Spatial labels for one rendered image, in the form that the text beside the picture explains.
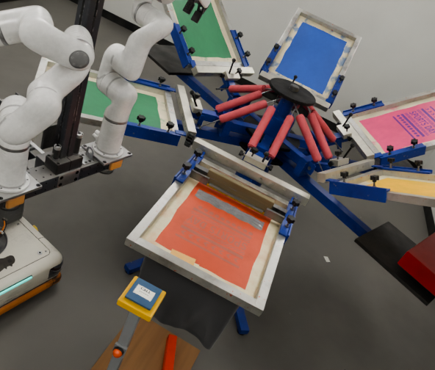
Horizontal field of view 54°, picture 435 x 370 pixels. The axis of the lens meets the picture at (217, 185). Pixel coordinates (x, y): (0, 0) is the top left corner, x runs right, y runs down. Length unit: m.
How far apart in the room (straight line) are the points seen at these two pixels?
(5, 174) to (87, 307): 1.34
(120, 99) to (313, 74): 2.19
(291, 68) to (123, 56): 2.11
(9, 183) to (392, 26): 5.13
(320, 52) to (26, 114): 2.82
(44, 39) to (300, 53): 2.71
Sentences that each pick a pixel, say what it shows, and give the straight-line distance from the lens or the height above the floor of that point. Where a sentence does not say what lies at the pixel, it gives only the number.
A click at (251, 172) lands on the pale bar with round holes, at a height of 1.03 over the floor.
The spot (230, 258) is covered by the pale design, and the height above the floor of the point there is 0.96.
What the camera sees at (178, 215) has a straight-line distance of 1.92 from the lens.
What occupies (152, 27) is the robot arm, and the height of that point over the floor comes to 1.69.
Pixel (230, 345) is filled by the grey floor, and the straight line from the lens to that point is 2.81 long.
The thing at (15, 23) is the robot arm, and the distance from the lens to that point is 1.28.
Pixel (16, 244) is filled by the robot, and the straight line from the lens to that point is 2.56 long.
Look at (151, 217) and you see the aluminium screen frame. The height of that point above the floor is 0.99.
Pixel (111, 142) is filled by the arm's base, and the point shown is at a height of 1.21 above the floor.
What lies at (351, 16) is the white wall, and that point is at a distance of 5.94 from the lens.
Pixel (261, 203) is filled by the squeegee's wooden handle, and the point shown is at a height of 1.02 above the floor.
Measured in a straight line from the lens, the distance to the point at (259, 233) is 2.03.
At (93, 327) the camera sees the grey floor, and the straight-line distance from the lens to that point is 2.62.
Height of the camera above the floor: 2.16
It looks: 33 degrees down
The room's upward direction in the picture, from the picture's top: 25 degrees clockwise
